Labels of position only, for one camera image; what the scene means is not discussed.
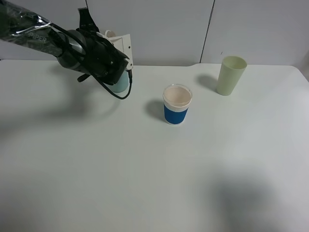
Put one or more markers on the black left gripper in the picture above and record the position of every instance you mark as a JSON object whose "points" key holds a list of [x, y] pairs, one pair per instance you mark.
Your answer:
{"points": [[102, 58]]}

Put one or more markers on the clear plastic drink bottle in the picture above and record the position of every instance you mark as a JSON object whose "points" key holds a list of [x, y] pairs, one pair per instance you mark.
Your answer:
{"points": [[109, 33]]}

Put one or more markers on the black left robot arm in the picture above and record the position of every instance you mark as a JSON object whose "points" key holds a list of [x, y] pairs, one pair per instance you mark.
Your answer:
{"points": [[82, 49]]}

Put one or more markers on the teal plastic cup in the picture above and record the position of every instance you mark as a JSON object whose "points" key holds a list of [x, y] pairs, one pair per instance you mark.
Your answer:
{"points": [[122, 84]]}

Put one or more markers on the white cup with blue sleeve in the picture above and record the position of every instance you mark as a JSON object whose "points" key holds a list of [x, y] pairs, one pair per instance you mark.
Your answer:
{"points": [[177, 99]]}

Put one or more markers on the pale green plastic cup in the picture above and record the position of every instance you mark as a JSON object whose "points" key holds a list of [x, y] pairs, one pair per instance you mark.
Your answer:
{"points": [[231, 70]]}

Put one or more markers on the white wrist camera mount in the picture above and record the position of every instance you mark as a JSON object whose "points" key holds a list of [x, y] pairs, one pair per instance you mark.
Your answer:
{"points": [[123, 44]]}

